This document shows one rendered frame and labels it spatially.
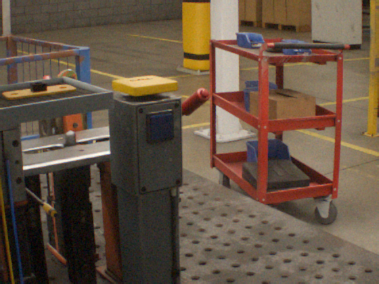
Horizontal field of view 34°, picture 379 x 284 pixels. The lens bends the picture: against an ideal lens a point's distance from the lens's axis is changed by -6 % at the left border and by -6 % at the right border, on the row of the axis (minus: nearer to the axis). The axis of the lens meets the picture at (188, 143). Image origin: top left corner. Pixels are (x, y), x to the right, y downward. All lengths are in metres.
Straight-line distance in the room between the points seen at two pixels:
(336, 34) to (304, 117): 8.05
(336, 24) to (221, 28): 6.37
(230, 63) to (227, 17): 0.37
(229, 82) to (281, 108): 1.91
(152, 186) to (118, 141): 0.07
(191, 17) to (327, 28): 3.76
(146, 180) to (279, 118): 2.34
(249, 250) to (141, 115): 0.72
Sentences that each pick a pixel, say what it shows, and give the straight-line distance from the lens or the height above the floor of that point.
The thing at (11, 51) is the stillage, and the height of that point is 0.84.
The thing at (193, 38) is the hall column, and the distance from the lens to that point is 8.09.
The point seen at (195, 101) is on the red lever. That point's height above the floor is 1.12.
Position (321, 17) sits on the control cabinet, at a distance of 11.36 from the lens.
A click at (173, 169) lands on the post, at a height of 1.05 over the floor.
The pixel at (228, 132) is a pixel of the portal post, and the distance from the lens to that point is 5.04.
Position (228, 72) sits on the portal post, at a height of 0.51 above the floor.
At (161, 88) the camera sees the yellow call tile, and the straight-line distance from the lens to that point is 0.76.
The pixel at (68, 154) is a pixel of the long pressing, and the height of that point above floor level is 1.00.
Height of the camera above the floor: 1.29
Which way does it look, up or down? 15 degrees down
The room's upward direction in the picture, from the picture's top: 1 degrees counter-clockwise
